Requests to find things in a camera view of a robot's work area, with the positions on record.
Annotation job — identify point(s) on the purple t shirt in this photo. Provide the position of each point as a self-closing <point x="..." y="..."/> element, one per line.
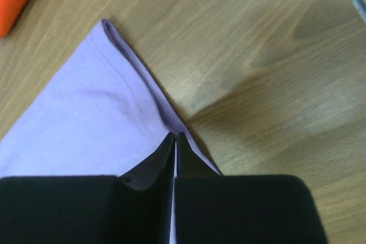
<point x="101" y="114"/>

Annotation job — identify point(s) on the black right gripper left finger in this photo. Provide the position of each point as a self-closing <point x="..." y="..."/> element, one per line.
<point x="132" y="208"/>

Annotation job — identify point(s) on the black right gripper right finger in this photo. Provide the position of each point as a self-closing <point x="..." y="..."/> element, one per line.
<point x="212" y="208"/>

